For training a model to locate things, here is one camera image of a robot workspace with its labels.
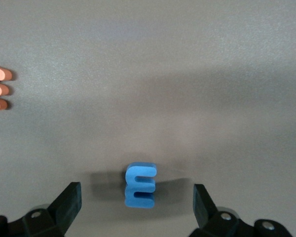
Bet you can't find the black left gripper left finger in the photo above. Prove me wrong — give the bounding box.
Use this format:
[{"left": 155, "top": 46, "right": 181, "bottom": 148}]
[{"left": 0, "top": 182, "right": 82, "bottom": 237}]

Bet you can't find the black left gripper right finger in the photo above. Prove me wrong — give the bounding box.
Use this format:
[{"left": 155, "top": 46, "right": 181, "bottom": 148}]
[{"left": 188, "top": 184, "right": 294, "bottom": 237}]

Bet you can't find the blue foam letter E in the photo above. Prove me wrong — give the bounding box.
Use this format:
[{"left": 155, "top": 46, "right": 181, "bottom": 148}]
[{"left": 124, "top": 161, "right": 157, "bottom": 208}]

